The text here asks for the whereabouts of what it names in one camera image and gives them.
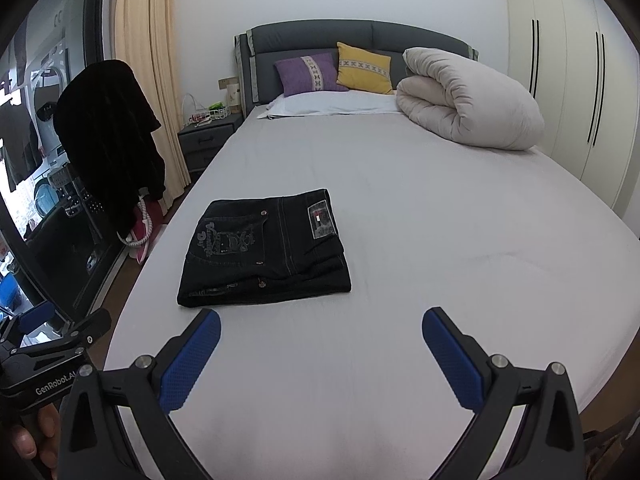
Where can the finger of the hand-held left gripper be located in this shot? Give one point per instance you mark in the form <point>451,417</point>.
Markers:
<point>92,327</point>
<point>32,317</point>

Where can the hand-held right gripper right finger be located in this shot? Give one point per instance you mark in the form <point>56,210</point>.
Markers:
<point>452,360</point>

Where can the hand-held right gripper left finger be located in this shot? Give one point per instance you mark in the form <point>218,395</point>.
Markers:
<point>192,360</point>

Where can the black jeans pants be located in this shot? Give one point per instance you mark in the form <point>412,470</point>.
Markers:
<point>265,250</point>

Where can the person's left hand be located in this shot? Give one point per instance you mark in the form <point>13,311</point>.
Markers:
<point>45,425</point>

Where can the pink and white bag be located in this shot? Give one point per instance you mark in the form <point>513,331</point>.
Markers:
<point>145,230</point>

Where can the bed with white sheet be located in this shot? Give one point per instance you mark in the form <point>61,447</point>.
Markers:
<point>400,260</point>

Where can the white washing machine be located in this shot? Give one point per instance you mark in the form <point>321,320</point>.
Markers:
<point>47,192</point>

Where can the black hanging garment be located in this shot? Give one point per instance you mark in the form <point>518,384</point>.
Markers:
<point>110,135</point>

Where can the grey nightstand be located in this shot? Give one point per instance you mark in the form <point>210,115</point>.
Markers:
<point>210,137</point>

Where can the beige folded duvet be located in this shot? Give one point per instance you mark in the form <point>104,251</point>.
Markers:
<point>470,105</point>

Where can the white box on nightstand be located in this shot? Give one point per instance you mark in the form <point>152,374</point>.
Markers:
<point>233,97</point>

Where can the beige curtain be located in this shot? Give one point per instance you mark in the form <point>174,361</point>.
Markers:
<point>145,60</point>

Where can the white pillow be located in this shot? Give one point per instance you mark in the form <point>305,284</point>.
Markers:
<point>330,105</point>

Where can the yellow pillow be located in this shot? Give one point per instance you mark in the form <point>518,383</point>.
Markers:
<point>362,72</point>

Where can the black framed glass door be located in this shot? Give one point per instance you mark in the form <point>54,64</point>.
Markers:
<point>92,20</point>

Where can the purple pillow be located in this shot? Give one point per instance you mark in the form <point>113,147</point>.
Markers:
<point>305,75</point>

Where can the white wardrobe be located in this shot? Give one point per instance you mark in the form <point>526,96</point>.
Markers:
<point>565,60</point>

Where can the grey upholstered headboard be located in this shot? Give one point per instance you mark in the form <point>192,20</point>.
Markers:
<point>310,37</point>

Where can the wall switch plate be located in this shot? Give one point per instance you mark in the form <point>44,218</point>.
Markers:
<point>227,82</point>

